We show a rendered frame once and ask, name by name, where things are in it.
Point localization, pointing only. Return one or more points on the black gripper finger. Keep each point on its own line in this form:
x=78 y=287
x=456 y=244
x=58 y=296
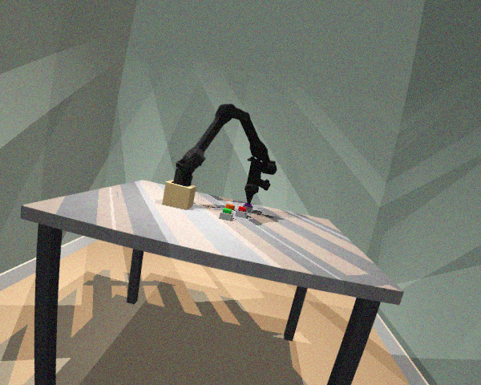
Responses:
x=249 y=196

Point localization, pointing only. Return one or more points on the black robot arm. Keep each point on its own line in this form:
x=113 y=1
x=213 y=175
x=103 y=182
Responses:
x=195 y=156

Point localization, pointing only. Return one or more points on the green button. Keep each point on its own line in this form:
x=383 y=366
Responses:
x=226 y=214

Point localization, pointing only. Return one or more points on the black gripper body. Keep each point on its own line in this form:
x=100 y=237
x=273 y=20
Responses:
x=252 y=184

